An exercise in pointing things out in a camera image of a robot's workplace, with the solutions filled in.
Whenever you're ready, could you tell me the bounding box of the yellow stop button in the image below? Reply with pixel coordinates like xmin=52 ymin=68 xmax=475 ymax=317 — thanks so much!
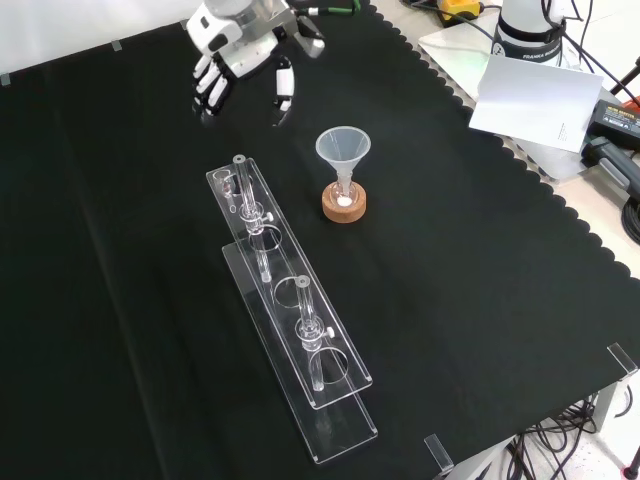
xmin=437 ymin=0 xmax=484 ymax=27

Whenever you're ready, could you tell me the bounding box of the clear plastic funnel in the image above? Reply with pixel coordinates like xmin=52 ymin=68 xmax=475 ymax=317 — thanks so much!
xmin=314 ymin=127 xmax=372 ymax=201

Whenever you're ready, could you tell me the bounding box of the white paper sheet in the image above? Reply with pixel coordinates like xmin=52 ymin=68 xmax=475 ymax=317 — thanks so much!
xmin=468 ymin=53 xmax=605 ymax=154

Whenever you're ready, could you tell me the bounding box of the black power adapter yellow label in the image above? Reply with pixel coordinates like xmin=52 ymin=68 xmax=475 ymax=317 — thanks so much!
xmin=589 ymin=98 xmax=640 ymax=151

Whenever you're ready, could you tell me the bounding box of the coiled black cable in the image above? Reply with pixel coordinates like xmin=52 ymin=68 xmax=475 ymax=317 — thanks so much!
xmin=619 ymin=195 xmax=640 ymax=247

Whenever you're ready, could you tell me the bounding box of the dark grey clamp handle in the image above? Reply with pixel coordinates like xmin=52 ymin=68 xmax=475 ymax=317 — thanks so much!
xmin=582 ymin=134 xmax=640 ymax=192

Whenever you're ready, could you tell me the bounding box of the black cloth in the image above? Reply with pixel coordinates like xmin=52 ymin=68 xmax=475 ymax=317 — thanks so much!
xmin=0 ymin=3 xmax=640 ymax=480

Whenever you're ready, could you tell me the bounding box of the clear acrylic funnel stand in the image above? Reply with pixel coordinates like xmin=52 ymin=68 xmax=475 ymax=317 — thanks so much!
xmin=205 ymin=154 xmax=379 ymax=466

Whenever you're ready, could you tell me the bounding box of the black cable bundle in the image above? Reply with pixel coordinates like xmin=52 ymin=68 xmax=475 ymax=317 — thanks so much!
xmin=503 ymin=393 xmax=601 ymax=480

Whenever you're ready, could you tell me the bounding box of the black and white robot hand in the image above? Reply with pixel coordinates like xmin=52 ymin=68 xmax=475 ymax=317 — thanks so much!
xmin=185 ymin=3 xmax=297 ymax=125

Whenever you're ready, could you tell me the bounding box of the clear table clamp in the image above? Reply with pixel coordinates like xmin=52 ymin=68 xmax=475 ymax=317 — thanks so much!
xmin=423 ymin=433 xmax=455 ymax=474
xmin=606 ymin=342 xmax=640 ymax=376

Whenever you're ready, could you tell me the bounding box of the round-bottom glass flask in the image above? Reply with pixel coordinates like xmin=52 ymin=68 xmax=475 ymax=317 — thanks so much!
xmin=329 ymin=172 xmax=359 ymax=209

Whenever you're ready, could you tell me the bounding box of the cork ring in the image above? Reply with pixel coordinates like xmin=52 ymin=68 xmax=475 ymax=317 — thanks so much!
xmin=321 ymin=182 xmax=369 ymax=224

